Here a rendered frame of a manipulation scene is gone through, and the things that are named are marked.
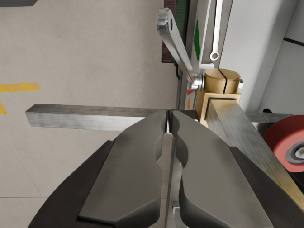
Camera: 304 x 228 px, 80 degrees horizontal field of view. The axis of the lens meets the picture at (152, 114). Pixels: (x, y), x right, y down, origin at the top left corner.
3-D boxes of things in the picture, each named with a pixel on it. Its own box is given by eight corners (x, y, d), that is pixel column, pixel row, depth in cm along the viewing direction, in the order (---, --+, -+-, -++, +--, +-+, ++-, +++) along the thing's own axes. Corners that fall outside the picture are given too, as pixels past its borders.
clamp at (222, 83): (190, 136, 35) (193, 155, 31) (201, 67, 28) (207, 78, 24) (219, 138, 35) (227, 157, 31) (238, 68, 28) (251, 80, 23)
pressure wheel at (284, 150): (238, 127, 36) (265, 174, 26) (250, 90, 32) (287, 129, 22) (280, 129, 36) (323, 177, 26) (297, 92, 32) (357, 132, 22)
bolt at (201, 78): (178, 98, 40) (189, 89, 26) (179, 87, 40) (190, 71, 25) (187, 98, 40) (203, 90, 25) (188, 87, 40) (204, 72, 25)
